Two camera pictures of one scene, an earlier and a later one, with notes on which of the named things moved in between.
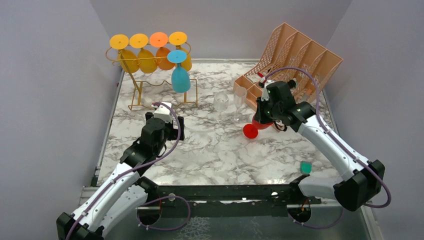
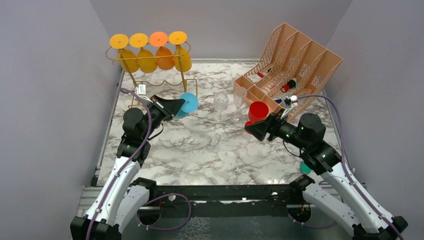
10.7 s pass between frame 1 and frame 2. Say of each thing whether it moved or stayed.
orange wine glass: stayed
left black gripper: moved
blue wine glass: moved
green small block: stayed
